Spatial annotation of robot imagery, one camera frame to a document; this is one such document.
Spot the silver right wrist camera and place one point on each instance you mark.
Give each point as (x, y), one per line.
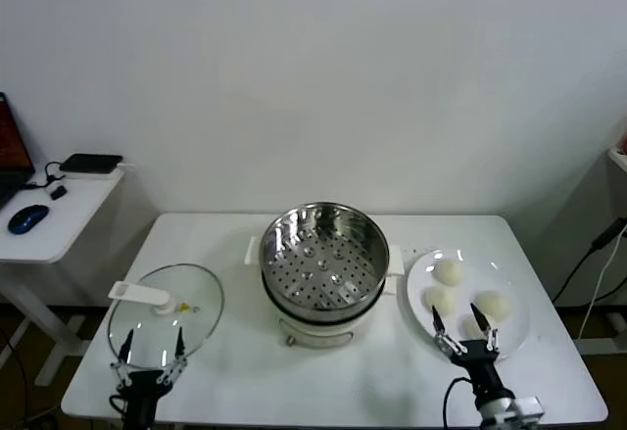
(525, 408)

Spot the white round plate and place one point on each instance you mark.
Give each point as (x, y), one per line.
(421, 283)

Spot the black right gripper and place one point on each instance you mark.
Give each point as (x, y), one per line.
(482, 368)

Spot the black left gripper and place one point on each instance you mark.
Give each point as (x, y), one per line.
(144, 386)

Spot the black laptop with red screen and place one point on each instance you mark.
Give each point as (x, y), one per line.
(10, 146)

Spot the white shelf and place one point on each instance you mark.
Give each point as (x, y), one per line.
(619, 160)

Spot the blue computer mouse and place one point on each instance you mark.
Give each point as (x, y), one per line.
(27, 218)

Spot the small black dongle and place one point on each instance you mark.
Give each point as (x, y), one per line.
(58, 192)

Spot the flat black box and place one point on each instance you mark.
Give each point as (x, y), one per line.
(90, 162)

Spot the white stand foot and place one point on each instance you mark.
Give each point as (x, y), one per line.
(612, 343)

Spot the white side desk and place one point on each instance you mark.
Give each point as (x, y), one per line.
(59, 234)

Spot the perforated stainless steel steamer basket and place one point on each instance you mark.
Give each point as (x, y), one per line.
(274, 234)

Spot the white electric cooker pot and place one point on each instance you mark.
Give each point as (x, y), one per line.
(318, 334)

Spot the white steamed baozi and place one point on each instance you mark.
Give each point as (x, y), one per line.
(470, 326)
(443, 298)
(495, 302)
(450, 273)

